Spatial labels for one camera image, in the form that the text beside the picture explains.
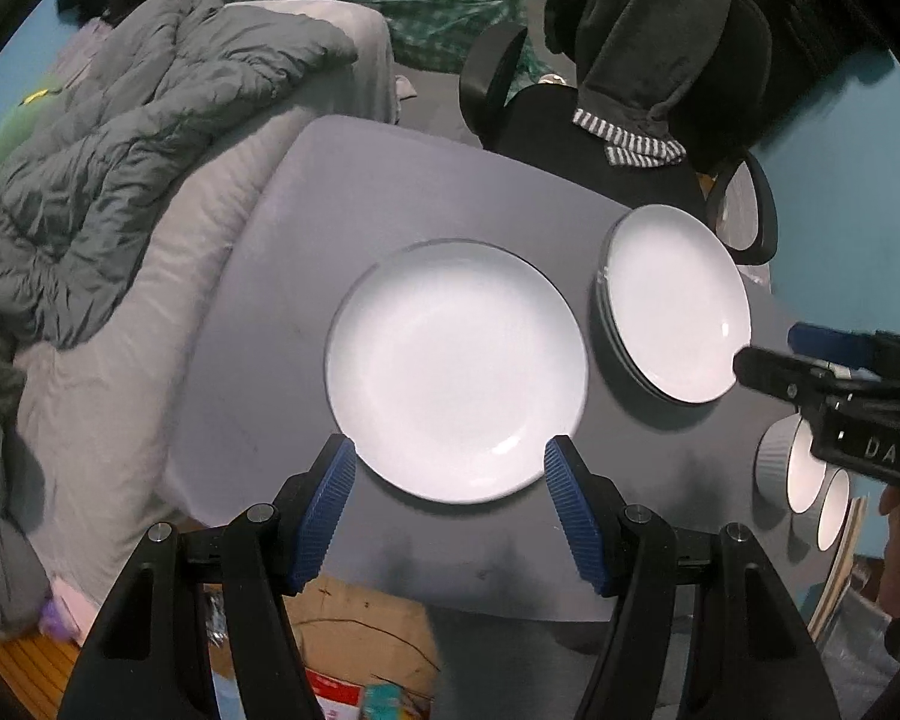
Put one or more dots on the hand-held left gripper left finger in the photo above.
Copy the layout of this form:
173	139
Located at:
322	510

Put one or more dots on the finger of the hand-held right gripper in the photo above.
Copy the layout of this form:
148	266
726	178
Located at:
832	343
772	376

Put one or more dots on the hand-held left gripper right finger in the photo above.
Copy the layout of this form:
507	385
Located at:
577	517

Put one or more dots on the white ribbed bowl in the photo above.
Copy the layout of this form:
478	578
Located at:
776	465
832	510

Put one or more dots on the white plate grey rim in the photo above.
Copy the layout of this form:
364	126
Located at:
616	364
457	367
675	300
627	369

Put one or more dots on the cardboard box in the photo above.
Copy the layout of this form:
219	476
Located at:
360	622

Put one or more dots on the red and white packet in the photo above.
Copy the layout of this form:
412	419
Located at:
334	694

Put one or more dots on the silver foil bag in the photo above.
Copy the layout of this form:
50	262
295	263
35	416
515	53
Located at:
855	652

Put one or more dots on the bed with grey sheet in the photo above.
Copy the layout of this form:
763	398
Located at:
195	202

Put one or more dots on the black office chair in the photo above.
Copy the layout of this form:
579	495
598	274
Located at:
547	127

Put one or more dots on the dark grey garment striped cuffs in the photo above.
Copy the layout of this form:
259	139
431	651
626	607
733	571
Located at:
645	30

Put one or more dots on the grey quilted duvet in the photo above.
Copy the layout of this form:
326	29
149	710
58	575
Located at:
120	165

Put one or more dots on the green checkered tablecloth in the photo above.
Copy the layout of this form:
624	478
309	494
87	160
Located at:
435	0

